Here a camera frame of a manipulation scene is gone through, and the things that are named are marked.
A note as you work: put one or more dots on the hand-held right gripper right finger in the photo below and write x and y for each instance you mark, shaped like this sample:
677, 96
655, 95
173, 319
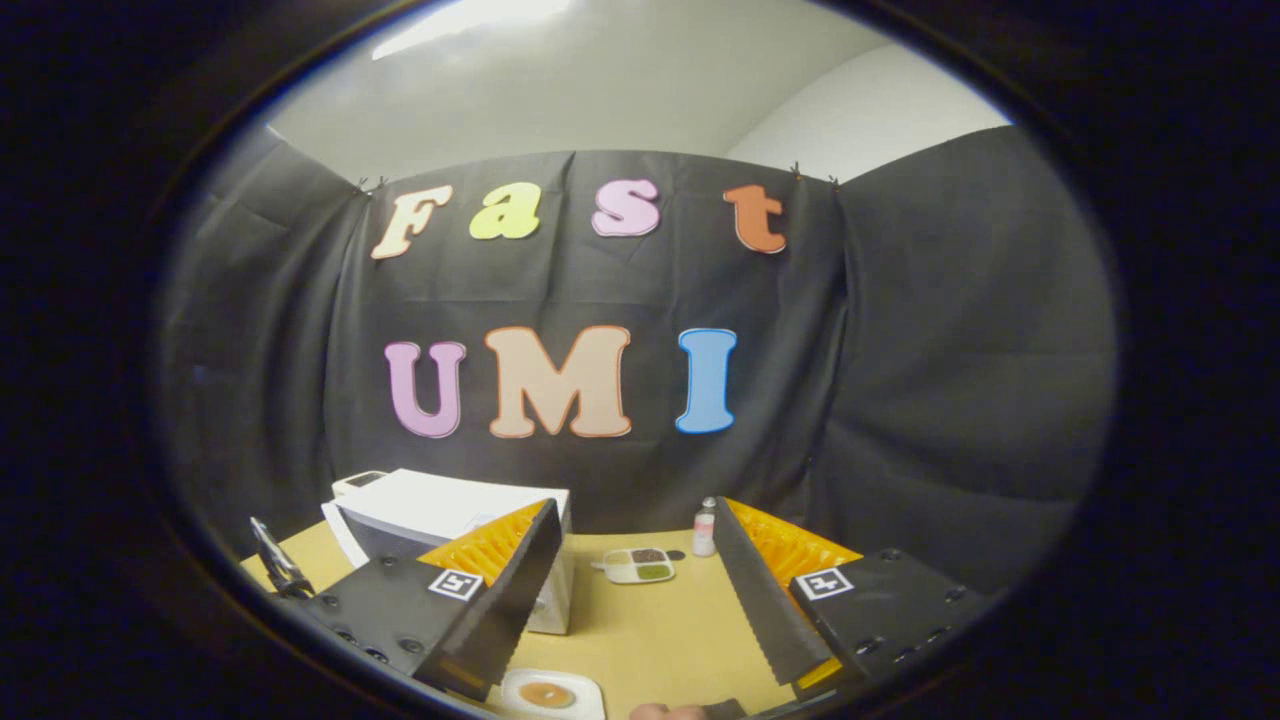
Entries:
765, 610

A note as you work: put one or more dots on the white toaster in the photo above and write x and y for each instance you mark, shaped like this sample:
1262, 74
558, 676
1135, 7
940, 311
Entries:
358, 481

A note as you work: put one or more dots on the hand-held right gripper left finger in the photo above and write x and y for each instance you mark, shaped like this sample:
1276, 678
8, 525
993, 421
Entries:
510, 600

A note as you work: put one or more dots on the round brown bun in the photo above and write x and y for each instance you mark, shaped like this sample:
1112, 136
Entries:
547, 694

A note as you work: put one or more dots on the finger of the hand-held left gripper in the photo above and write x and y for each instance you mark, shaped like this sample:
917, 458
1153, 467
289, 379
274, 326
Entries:
278, 565

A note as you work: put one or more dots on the black backdrop cloth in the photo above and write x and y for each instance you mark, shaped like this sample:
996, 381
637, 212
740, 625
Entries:
920, 380

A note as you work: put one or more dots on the white divided seasoning tray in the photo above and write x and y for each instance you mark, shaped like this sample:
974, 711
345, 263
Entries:
635, 566

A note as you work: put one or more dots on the small clear bottle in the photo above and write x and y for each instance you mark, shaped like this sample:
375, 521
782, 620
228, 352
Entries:
704, 532

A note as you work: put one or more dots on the white microwave oven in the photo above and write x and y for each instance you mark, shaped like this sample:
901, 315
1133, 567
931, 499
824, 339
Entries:
430, 505

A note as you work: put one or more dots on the white square plate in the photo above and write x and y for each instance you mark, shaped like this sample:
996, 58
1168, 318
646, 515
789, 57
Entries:
590, 695

